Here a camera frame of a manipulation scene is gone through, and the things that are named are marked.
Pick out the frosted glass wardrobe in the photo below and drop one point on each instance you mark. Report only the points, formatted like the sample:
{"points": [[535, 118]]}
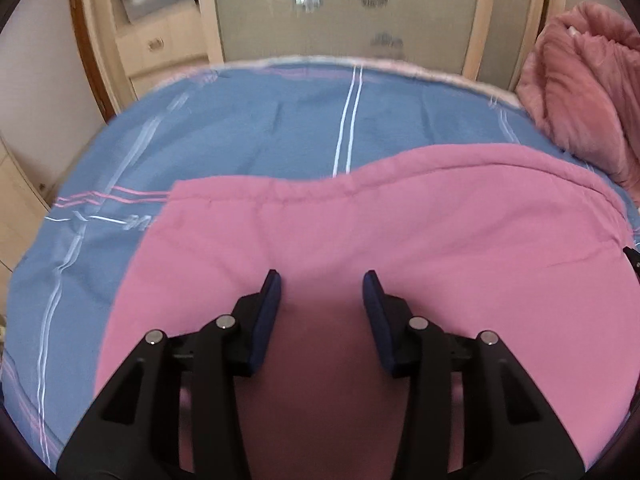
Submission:
{"points": [[127, 47]]}

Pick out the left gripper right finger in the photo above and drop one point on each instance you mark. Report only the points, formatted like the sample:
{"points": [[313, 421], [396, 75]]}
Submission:
{"points": [[473, 412]]}

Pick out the pink quilted blanket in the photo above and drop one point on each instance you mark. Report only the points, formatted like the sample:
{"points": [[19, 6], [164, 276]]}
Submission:
{"points": [[580, 85]]}

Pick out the pink and white jacket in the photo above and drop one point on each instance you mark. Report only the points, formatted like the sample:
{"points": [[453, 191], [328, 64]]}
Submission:
{"points": [[475, 237]]}

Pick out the blue plaid bed sheet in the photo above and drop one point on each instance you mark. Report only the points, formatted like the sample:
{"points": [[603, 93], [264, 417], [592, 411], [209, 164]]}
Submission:
{"points": [[297, 122]]}

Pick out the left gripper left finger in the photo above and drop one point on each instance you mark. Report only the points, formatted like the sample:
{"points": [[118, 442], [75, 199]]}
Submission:
{"points": [[169, 411]]}

